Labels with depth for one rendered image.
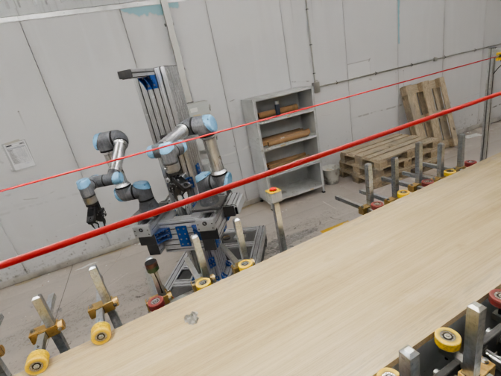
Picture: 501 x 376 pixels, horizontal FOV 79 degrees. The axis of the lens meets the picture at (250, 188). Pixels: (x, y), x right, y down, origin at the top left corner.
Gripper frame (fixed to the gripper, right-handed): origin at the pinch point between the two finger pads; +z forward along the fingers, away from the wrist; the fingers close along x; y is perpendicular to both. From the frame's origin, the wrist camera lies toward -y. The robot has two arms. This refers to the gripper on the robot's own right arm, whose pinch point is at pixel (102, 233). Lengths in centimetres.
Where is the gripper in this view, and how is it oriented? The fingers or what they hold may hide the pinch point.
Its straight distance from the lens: 214.6
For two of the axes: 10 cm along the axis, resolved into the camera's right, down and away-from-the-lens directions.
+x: -9.8, 2.1, -0.3
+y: -1.0, -3.5, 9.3
